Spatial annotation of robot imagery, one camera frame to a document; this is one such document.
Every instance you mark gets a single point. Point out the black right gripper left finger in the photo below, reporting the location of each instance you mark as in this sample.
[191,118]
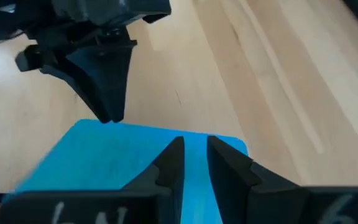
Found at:
[169,186]

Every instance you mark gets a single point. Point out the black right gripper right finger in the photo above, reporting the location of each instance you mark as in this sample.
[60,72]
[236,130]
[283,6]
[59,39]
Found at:
[235,193]

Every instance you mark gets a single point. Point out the blue pencil box lid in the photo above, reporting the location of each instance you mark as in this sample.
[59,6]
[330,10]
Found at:
[98,155]

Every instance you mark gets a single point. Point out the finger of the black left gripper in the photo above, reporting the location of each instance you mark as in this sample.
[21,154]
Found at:
[36,60]
[110,81]

